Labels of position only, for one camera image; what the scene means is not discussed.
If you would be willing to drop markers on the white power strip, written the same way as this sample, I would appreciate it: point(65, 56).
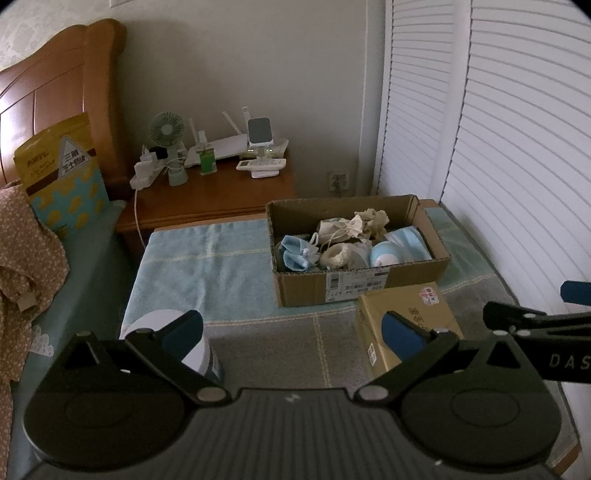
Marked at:
point(143, 173)

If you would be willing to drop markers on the wall socket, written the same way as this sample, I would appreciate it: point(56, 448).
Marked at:
point(338, 181)

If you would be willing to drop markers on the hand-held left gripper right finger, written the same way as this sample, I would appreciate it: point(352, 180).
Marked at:
point(401, 334)

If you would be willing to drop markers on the cream scrunchie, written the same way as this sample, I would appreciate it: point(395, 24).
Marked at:
point(330, 258)

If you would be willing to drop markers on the brown floral cloth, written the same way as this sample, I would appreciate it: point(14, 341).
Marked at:
point(27, 258)

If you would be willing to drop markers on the blue face mask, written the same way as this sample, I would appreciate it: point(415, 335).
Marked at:
point(411, 240)

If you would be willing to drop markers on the white router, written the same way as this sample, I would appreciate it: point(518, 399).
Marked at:
point(231, 147)

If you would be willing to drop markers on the small closed cardboard box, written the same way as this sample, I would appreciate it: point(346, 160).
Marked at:
point(415, 300)

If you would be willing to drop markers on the light blue towel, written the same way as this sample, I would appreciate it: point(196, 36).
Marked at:
point(207, 277)

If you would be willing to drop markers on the white device with dark screen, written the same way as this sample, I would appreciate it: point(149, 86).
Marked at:
point(258, 131)

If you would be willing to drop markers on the small white flat gadget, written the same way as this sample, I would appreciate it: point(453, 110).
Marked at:
point(264, 174)

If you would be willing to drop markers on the white remote control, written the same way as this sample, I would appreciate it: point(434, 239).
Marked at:
point(261, 164)

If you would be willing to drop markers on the yellow snack bag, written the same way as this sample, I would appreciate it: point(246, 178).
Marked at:
point(64, 184)

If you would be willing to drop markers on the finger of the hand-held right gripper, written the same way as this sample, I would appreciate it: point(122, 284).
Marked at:
point(531, 321)
point(577, 293)

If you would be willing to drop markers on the teal bed sheet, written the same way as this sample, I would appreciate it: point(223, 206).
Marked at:
point(83, 295)

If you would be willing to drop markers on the cream knotted cloth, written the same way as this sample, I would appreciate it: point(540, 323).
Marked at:
point(374, 219)

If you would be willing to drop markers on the wooden nightstand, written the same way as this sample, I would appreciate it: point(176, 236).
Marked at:
point(217, 194)

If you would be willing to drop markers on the blue mask packet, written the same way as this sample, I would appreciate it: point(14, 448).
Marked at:
point(295, 254)

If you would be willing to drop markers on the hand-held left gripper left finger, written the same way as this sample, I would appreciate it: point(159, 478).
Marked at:
point(184, 332)

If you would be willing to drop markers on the green spray bottle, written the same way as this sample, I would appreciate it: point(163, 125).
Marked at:
point(207, 161)

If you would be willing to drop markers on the wooden headboard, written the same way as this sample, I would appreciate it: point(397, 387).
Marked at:
point(55, 92)

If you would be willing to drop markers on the jar with white lid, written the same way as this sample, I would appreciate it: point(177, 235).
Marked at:
point(152, 319)

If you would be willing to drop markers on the green desk fan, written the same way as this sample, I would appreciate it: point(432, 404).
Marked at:
point(166, 129)

